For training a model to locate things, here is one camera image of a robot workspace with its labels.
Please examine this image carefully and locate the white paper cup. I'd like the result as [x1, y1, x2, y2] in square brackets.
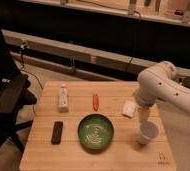
[138, 121, 159, 145]

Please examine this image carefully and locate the black remote control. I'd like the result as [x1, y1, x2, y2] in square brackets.
[51, 121, 63, 144]

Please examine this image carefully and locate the green ceramic bowl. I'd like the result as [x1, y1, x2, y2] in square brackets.
[78, 114, 114, 150]

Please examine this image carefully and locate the black cable on floor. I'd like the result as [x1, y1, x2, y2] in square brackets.
[19, 41, 44, 90]

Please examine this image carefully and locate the orange red marker pen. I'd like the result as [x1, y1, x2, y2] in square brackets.
[93, 94, 99, 111]

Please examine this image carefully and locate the white tube bottle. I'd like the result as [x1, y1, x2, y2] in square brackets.
[58, 84, 68, 113]

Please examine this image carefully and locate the black office chair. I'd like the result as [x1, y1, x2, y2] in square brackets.
[0, 9, 38, 161]

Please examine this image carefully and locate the white sponge block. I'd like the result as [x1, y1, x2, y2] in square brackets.
[122, 101, 137, 118]

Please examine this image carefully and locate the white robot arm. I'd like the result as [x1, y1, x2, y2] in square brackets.
[135, 61, 190, 116]

